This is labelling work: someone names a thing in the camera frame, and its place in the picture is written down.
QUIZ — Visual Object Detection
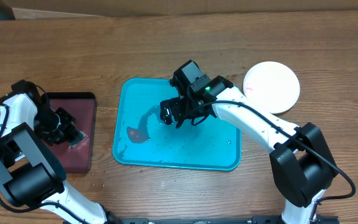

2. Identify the green scrubbing sponge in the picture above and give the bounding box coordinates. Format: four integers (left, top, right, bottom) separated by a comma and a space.
69, 130, 87, 147

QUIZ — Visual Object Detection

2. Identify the white plate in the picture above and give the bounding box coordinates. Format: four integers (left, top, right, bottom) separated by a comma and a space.
243, 61, 300, 114

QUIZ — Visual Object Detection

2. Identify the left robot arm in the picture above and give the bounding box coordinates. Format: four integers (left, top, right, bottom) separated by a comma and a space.
0, 80, 121, 223

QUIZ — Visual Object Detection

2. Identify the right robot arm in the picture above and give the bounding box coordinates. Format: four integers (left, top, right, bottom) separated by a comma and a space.
160, 60, 338, 223

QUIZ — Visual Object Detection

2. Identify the black tray with red water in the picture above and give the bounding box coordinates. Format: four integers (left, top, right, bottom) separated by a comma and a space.
48, 92, 97, 173

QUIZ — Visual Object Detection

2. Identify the teal plastic serving tray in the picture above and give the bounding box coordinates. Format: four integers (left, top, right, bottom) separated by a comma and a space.
112, 78, 241, 171

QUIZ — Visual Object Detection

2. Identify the brown cardboard backdrop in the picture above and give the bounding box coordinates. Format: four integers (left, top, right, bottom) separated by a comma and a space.
0, 0, 358, 19

